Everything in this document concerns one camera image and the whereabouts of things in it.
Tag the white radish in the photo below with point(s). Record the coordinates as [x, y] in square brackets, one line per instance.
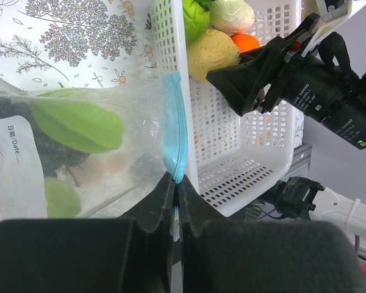
[231, 17]

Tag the green starfruit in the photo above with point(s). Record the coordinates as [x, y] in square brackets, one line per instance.
[70, 117]

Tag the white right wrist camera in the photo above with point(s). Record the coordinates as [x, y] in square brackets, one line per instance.
[332, 15]

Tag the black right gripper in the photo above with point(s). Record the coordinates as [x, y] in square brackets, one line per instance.
[321, 84]

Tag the orange tangerine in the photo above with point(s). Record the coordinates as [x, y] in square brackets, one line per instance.
[245, 42]

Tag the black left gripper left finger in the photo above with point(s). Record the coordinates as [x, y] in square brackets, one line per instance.
[130, 253]

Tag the floral tablecloth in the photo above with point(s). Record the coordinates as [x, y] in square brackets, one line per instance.
[57, 44]

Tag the clear zip top bag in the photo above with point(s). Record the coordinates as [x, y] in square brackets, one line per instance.
[158, 108]

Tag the white plastic basket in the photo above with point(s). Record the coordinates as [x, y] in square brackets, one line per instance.
[232, 160]

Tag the dark grape bunch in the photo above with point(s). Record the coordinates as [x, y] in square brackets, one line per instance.
[136, 158]

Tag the green bell pepper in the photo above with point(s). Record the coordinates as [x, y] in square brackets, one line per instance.
[196, 20]

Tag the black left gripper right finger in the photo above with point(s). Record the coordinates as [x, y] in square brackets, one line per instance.
[222, 255]

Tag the yellow pear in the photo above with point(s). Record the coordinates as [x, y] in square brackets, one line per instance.
[211, 51]

